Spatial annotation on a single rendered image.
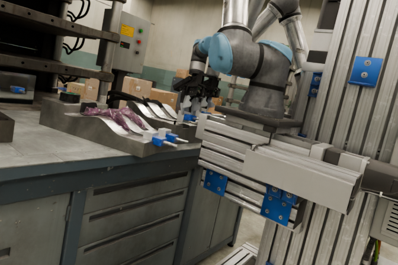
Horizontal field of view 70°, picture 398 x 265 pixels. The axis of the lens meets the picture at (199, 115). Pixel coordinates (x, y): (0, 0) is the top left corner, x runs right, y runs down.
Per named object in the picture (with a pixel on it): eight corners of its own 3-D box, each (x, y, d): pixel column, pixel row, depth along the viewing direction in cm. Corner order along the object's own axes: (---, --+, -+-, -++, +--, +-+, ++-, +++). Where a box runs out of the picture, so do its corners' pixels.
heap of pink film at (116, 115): (149, 128, 124) (153, 111, 123) (125, 132, 107) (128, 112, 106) (102, 115, 132) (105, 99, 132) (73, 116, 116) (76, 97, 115)
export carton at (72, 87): (98, 105, 634) (101, 88, 630) (80, 104, 597) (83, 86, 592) (81, 100, 668) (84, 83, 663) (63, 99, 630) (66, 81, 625)
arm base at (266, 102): (289, 119, 96) (296, 90, 95) (272, 118, 84) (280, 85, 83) (250, 109, 105) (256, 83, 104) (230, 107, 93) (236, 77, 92)
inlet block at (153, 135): (178, 152, 106) (180, 138, 106) (172, 154, 102) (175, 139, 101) (148, 143, 111) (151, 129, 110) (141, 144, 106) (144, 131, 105)
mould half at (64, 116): (173, 147, 124) (179, 123, 122) (141, 158, 99) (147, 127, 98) (84, 120, 140) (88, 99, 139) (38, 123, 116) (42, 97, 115)
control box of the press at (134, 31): (121, 207, 227) (154, 22, 210) (85, 216, 202) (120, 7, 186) (105, 196, 240) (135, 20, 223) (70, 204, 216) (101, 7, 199)
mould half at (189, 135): (206, 142, 149) (211, 117, 147) (172, 144, 128) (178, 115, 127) (144, 119, 179) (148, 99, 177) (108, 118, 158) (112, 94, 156)
